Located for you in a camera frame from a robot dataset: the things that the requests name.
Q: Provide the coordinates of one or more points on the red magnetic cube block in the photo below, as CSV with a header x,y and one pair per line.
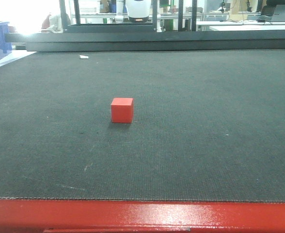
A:
x,y
122,110

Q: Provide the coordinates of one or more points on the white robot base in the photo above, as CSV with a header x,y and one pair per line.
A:
x,y
138,11

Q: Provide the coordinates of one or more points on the red metal table edge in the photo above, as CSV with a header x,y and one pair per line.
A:
x,y
97,216

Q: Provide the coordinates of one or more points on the small white paper scrap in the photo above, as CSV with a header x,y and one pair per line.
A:
x,y
83,57

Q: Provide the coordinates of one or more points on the black metal frame rail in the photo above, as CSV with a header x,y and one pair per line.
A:
x,y
144,37

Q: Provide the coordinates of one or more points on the dark grey fabric mat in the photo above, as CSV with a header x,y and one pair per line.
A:
x,y
207,126

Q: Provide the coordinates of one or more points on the white background desk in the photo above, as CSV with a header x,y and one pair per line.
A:
x,y
239,26

